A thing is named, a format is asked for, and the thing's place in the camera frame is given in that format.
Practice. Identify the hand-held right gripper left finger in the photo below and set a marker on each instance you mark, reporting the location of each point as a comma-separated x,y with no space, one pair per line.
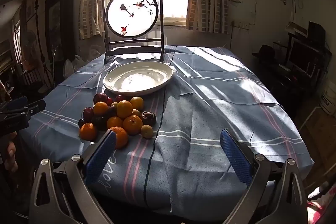
101,158

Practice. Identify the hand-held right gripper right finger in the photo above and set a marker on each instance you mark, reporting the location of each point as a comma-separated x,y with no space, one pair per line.
235,158

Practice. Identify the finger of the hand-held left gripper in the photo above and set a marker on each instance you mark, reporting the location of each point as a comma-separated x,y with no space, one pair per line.
34,106
15,103

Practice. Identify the tangerine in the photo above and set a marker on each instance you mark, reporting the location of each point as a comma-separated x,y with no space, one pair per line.
88,131
132,124
121,138

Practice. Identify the dark purple passion fruit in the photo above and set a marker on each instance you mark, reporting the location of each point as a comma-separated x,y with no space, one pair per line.
99,122
112,111

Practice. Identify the orange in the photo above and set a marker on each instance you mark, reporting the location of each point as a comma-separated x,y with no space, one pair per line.
124,109
100,108
114,123
137,103

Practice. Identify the dark red plum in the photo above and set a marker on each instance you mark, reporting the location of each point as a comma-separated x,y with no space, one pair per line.
119,98
109,101
88,112
100,98
82,123

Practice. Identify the yellow-green round fruit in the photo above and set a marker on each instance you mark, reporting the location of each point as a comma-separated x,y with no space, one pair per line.
147,131

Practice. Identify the wrinkled dark passion fruit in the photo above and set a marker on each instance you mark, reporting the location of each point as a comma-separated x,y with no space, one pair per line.
148,118

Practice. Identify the white round plate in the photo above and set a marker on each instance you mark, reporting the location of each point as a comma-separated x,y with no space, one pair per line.
157,77

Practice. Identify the person's left hand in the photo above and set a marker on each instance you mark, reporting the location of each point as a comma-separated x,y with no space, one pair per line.
11,154

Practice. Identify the blue striped tablecloth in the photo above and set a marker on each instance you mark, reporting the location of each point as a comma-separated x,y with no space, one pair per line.
210,121

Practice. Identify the white plastic bag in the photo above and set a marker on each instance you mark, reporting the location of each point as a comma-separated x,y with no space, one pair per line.
69,66

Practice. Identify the pink patterned cloth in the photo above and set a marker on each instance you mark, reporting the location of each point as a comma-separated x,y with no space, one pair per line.
321,204

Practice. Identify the white bucket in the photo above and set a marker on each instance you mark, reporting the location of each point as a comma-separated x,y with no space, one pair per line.
328,100

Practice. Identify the black hat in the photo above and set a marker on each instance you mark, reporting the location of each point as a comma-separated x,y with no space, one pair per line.
265,50

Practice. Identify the dark red screen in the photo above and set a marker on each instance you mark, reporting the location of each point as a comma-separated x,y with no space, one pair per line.
302,56

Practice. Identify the round bird painting table screen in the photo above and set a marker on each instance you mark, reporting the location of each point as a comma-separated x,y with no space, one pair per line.
131,16

